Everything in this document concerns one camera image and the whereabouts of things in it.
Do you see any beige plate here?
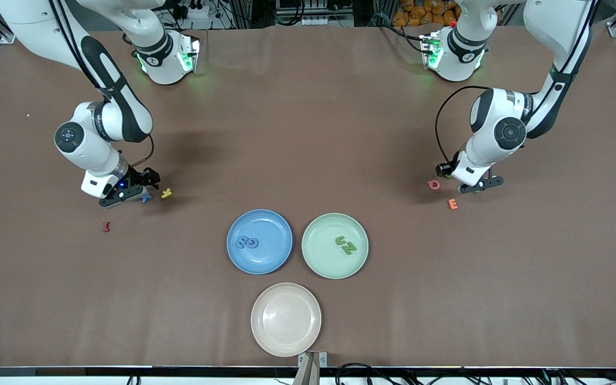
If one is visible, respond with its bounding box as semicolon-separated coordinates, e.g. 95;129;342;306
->
251;282;322;358

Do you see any blue plate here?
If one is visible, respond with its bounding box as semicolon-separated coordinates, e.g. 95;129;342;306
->
227;209;293;275

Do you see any light green plate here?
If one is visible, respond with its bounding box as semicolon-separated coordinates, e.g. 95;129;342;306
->
302;213;369;280

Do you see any black table edge rail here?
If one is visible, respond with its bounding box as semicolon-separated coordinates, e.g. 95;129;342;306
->
0;366;616;378

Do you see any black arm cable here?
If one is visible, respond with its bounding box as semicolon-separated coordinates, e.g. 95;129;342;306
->
435;0;593;172
46;0;155;168

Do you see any bag of orange fruit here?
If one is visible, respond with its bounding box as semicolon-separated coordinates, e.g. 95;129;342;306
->
392;0;461;27

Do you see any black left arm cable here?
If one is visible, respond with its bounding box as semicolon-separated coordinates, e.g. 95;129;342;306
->
435;0;593;172

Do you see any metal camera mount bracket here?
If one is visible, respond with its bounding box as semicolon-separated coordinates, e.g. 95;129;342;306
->
297;351;328;385

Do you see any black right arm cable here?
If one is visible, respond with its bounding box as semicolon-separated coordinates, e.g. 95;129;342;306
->
46;0;155;168

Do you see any brown table cover sheet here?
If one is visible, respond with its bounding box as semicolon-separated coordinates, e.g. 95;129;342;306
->
0;24;616;369

